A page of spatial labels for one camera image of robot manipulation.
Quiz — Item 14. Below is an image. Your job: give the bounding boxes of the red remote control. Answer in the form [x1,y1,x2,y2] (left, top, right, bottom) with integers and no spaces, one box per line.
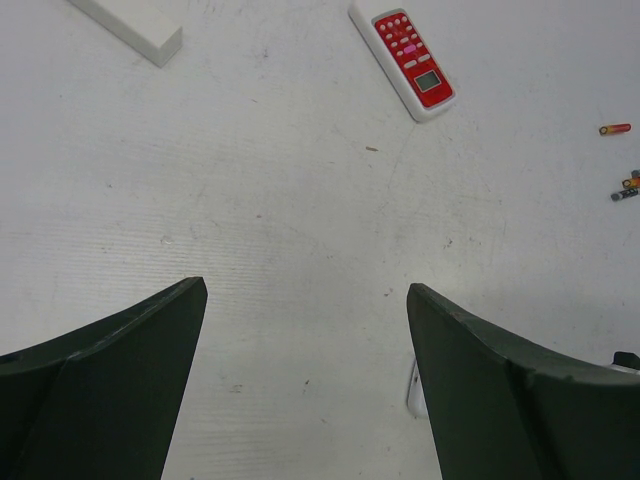
[348,1,456,123]

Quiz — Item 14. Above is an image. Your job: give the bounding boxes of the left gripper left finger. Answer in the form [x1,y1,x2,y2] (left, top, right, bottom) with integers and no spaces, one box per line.
[1,277,208,479]

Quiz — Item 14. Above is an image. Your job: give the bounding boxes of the orange red battery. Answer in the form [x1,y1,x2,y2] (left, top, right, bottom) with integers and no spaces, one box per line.
[599,123,632,136]

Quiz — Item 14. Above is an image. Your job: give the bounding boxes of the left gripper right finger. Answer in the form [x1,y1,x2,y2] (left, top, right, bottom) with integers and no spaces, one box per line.
[406,283,639,479]

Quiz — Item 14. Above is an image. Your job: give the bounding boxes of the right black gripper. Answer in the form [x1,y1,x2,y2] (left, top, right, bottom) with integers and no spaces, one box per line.
[613,351,640,371]

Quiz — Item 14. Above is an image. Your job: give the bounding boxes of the white grey-faced remote control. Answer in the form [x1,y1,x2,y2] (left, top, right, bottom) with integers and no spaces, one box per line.
[407,361,428,419]

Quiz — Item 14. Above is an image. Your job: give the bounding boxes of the dark grey battery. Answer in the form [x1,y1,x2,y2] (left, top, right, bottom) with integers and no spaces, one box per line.
[610,188,639,202]

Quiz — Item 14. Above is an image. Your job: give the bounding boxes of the slim white remote control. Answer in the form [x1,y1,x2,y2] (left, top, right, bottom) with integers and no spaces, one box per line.
[70,0,183,68]

